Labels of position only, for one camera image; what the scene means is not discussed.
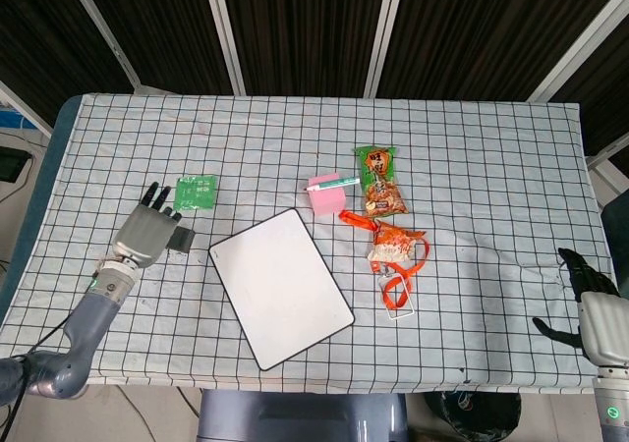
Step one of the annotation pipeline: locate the pink foam block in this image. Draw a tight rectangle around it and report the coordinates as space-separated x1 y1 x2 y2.
307 170 348 216

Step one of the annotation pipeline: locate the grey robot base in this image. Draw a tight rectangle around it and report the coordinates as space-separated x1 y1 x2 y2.
196 390 409 442

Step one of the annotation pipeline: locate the green flat sachet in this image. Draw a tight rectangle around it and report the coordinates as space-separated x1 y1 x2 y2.
174 175 219 212

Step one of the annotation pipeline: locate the orange white snack bag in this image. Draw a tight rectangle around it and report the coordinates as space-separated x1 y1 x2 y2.
367 219 427 264

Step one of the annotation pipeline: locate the orange lanyard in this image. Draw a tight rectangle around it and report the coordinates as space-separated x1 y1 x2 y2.
338 209 432 310

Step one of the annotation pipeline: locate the black waste bin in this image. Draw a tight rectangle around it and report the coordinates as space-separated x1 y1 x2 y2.
425 390 522 442

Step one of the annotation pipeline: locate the white board with black frame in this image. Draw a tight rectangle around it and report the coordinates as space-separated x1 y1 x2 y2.
207 207 356 372

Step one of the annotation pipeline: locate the dark partition screen white frame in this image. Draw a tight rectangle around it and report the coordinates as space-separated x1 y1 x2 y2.
0 0 629 168

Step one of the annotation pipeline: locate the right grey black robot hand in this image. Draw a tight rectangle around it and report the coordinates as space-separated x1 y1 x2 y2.
533 247 629 367

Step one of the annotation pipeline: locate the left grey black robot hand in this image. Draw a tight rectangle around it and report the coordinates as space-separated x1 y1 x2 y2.
111 181 183 269

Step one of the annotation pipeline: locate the dark teal chair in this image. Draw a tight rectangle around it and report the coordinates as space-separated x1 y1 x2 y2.
601 200 629 286

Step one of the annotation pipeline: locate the clear badge holder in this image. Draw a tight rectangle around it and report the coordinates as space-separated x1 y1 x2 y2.
382 273 416 321

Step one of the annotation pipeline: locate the blue box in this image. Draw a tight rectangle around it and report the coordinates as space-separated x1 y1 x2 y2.
0 109 38 132

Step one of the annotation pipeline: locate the dark grey board eraser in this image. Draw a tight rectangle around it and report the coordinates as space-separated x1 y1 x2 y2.
166 225 196 255

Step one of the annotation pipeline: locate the checkered light blue tablecloth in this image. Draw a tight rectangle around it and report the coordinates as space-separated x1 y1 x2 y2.
0 92 613 394

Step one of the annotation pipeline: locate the green orange snack bag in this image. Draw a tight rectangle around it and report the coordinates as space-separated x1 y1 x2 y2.
354 145 410 218

